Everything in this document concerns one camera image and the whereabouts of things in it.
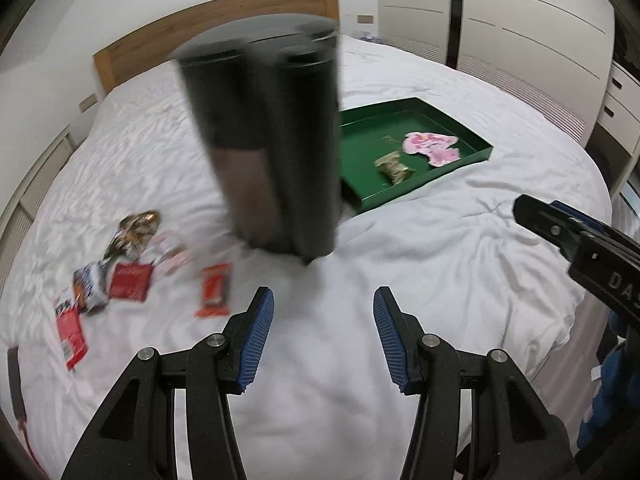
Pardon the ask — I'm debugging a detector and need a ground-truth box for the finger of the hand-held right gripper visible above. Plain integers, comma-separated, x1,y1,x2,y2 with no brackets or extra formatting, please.
512,194,608,261

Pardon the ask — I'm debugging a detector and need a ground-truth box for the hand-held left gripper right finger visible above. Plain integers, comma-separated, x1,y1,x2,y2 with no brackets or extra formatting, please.
372,286,581,480

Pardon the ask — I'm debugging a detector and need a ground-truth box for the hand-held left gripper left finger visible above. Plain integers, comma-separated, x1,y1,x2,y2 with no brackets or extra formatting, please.
62,286,275,480

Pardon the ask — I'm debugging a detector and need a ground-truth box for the small pink cartoon snack packet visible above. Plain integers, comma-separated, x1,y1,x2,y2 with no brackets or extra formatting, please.
157,247,193,270

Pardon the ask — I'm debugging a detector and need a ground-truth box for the green tray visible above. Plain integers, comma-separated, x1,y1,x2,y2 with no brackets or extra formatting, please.
339,97,495,213

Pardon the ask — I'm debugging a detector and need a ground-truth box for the white orange snack packet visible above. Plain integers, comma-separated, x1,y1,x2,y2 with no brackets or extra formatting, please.
72,261,110,316

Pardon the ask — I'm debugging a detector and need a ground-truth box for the orange red snack bar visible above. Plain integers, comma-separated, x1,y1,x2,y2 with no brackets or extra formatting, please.
195,263,233,318

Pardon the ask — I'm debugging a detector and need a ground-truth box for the white duvet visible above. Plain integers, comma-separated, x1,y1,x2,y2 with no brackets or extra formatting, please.
0,35,613,480

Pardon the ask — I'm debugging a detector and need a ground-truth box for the blue white packet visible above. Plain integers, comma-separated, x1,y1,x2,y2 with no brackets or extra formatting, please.
575,340,640,466

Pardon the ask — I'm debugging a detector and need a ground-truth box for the large pink snack packet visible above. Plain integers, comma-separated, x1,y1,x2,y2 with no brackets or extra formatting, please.
402,131,462,167

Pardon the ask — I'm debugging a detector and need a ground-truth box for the square red snack packet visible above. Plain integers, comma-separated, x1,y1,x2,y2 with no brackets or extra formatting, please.
108,261,153,303

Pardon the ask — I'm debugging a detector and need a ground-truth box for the white drawer unit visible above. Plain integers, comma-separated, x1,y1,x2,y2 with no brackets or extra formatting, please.
582,57,640,196

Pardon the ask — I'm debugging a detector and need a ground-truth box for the olive gold snack packet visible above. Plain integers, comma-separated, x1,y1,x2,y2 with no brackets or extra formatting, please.
374,151,415,184

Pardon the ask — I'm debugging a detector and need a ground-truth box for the brown wheat print snack packet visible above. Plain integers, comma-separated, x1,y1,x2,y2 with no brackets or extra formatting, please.
103,210,162,263

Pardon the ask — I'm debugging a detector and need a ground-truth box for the red white snack packet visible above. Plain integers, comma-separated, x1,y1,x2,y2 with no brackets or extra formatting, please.
54,296,88,371

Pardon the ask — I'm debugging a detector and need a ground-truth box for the white wardrobe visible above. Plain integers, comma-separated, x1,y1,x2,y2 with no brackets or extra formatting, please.
375,0,616,146

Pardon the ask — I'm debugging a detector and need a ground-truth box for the wooden headboard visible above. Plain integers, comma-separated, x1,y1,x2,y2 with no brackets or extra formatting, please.
93,0,342,93

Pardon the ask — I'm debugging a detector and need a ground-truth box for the dark strap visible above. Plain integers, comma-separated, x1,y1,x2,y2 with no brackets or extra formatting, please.
6,345,41,466

